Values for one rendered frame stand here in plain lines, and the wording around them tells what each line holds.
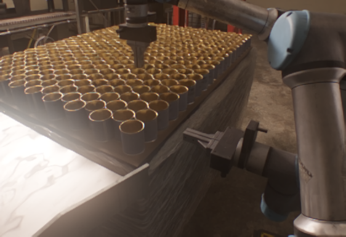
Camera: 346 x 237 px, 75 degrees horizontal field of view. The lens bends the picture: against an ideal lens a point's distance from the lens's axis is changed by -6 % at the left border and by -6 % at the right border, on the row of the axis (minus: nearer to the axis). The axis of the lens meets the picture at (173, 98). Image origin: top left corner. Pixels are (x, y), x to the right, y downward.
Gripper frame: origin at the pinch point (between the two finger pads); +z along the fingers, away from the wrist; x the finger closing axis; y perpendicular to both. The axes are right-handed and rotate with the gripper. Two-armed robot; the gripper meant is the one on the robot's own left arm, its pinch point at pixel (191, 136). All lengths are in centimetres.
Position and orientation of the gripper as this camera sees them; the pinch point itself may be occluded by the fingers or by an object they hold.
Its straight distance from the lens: 66.9
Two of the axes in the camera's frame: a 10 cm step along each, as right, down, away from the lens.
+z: -8.6, -2.4, 4.5
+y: 0.0, 8.8, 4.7
